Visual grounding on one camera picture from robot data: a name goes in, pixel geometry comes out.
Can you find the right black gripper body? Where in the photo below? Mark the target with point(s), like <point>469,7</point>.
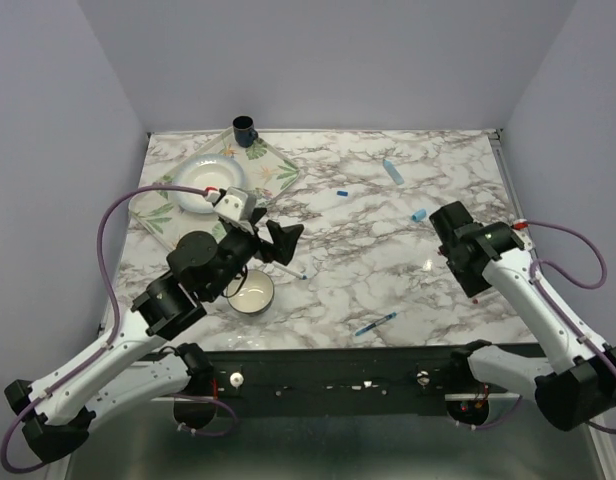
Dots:
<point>469,280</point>

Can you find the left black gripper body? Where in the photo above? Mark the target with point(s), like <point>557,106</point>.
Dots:
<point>238,249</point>

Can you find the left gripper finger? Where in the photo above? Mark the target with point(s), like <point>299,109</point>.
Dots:
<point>293,233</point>
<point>277,234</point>

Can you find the blue gel pen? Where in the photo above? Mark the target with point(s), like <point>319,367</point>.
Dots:
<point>375,324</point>

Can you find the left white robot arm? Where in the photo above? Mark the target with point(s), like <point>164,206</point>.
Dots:
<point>57,412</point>

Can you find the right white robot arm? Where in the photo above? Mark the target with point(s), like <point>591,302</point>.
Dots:
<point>575,380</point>

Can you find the white marker blue tip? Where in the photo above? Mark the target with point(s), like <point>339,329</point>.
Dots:
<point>286,270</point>

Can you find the light blue marker cap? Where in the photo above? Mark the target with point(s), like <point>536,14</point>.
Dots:
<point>419,216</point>

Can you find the white dark-rimmed bowl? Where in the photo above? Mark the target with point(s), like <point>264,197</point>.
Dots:
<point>252,294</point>

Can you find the white blue-rimmed plate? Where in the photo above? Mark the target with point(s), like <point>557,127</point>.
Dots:
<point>203,171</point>

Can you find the light blue marker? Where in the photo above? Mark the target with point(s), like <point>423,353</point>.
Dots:
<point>392,171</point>

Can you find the dark blue mug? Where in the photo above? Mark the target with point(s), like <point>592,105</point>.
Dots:
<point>244,131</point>

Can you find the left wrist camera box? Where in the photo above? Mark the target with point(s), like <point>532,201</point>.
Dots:
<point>232,204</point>

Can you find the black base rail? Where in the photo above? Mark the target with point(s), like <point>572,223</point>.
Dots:
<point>338,382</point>

